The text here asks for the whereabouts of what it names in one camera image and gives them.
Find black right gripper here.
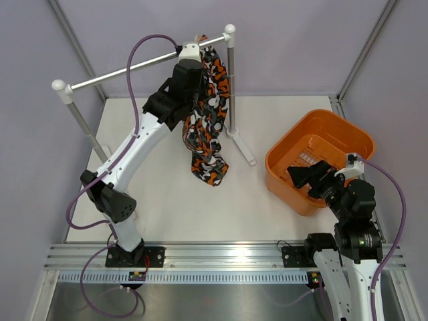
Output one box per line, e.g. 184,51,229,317
288,159,350,221

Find orange camouflage shorts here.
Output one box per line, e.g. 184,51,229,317
182,46,230,187

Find beige wooden hanger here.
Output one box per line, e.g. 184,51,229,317
195,34,209,46

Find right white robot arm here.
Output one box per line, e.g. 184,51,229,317
287,154,385,320

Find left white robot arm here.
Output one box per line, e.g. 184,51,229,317
81,59,203,267

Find orange plastic basket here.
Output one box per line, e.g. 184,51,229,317
265,109,376,216

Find right rack foot base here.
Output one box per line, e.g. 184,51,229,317
226,128,257,167

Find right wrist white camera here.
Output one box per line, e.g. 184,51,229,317
334,153,364,180

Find wrist white camera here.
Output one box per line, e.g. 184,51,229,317
178,41,202,63
334,153,364,180

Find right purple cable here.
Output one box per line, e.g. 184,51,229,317
267,156,409,321

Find right rack post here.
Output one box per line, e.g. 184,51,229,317
226,46,237,133

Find rack post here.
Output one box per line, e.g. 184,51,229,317
226,46,237,133
67,102,101,159

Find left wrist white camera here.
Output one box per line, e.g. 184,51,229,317
178,41,202,63

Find silver clothes rack rail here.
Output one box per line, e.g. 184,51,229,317
51,24,236,104

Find left rack post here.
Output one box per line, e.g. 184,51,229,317
67,102,101,159

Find aluminium slotted rail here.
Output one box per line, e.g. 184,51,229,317
58,270,309,284

